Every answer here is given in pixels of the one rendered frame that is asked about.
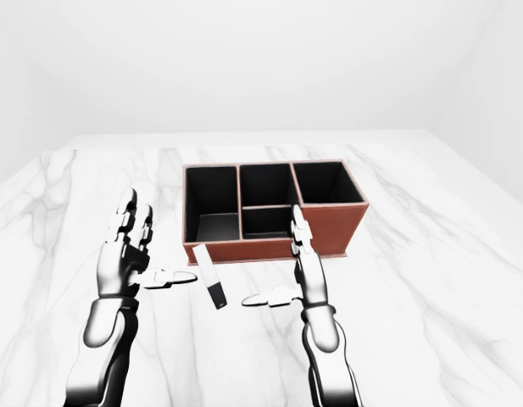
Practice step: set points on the red-brown desk caddy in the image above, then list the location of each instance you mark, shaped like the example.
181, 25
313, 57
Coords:
269, 212

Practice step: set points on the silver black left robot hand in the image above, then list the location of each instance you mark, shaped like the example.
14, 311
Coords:
112, 267

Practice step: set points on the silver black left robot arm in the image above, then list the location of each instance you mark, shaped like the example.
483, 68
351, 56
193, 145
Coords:
101, 352

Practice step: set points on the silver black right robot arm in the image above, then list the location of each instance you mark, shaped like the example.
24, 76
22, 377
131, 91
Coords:
329, 356

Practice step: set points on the white and black book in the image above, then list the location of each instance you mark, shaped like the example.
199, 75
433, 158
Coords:
209, 275

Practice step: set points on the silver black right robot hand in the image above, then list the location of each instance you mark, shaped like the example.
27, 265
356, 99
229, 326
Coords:
313, 275

